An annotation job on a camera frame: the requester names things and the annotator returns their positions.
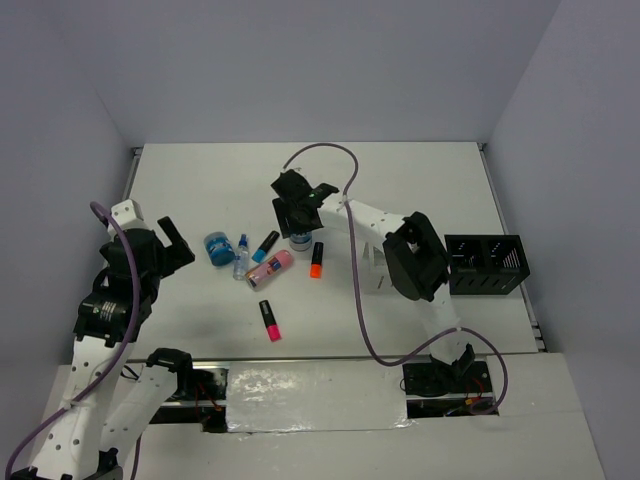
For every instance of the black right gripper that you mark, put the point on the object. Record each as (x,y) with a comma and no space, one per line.
(286,222)

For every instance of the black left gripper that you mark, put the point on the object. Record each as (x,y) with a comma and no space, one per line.
(178,253)

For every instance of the blue slime jar printed lid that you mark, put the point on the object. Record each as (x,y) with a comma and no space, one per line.
(301,242)

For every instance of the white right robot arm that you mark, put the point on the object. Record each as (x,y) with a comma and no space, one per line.
(417,264)

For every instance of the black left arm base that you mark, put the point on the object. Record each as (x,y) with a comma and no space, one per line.
(200,400)

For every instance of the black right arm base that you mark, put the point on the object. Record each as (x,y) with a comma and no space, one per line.
(431,380)

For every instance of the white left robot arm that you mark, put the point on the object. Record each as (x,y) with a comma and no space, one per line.
(89,437)

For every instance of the orange cap black highlighter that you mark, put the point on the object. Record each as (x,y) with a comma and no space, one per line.
(316,267)

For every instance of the blue cap black highlighter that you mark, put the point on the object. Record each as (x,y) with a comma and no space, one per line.
(265,246)

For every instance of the clear spray bottle blue cap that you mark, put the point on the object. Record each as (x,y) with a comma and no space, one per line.
(242,257)

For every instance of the pink cap clear tube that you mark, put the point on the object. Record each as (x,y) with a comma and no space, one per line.
(269,269)

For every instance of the white slotted organizer box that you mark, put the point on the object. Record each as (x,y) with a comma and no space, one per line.
(373,272)

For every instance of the pink cap black highlighter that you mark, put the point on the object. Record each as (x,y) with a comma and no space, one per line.
(269,320)

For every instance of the silver foil covered panel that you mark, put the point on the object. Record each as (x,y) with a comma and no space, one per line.
(314,396)

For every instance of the black slotted organizer box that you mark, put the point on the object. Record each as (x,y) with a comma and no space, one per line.
(486,265)

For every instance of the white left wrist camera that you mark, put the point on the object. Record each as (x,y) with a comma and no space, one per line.
(128,215)

